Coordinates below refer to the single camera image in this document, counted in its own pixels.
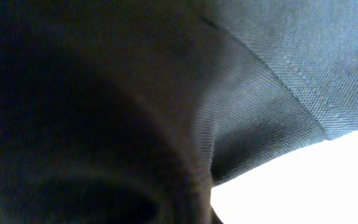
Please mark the black t-shirt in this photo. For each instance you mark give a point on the black t-shirt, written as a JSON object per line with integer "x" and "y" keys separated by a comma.
{"x": 130, "y": 111}

